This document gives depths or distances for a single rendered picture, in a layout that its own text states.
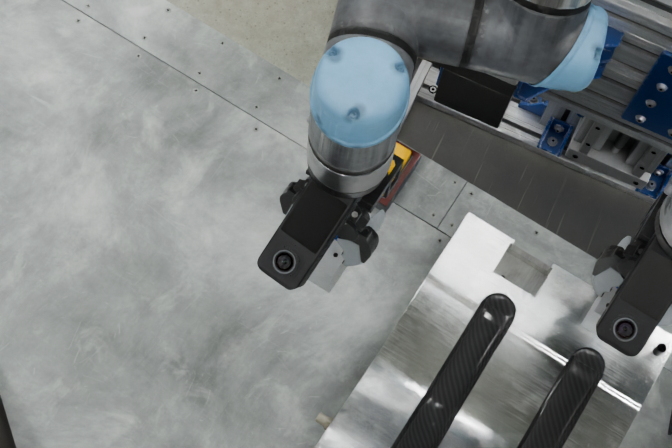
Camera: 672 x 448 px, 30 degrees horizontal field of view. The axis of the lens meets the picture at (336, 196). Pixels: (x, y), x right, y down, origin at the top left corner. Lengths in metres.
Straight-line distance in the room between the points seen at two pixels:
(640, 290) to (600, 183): 1.02
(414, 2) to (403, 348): 0.44
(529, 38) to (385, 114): 0.14
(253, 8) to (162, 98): 1.00
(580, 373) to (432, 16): 0.49
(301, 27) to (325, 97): 1.52
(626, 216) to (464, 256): 0.85
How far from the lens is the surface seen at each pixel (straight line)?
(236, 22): 2.48
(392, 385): 1.31
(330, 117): 0.96
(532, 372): 1.34
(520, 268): 1.39
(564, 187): 2.17
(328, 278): 1.27
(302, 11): 2.49
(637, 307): 1.18
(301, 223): 1.12
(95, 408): 1.40
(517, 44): 1.03
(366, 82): 0.96
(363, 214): 1.16
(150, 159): 1.48
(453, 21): 1.02
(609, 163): 2.03
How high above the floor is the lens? 2.16
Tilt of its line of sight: 68 degrees down
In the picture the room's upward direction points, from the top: 10 degrees clockwise
